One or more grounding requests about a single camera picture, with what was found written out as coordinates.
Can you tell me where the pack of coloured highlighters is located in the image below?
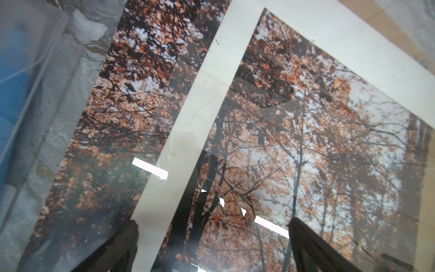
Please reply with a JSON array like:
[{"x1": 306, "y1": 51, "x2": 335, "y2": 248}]
[{"x1": 1, "y1": 1, "x2": 68, "y2": 221}]

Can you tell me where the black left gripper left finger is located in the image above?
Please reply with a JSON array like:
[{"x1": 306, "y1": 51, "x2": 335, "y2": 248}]
[{"x1": 72, "y1": 221, "x2": 139, "y2": 272}]

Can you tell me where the brown cardboard backing board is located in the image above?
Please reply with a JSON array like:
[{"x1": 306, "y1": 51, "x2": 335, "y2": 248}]
[{"x1": 342, "y1": 1, "x2": 435, "y2": 272}]

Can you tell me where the autumn forest photo print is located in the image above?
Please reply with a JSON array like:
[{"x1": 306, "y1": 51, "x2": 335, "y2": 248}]
[{"x1": 17, "y1": 1, "x2": 435, "y2": 272}]

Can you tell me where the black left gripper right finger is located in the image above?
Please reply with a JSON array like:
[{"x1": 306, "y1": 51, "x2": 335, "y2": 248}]
[{"x1": 288, "y1": 217, "x2": 359, "y2": 272}]

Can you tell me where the white picture mat board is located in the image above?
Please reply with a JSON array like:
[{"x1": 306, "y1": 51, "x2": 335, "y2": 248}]
[{"x1": 133, "y1": 1, "x2": 425, "y2": 272}]

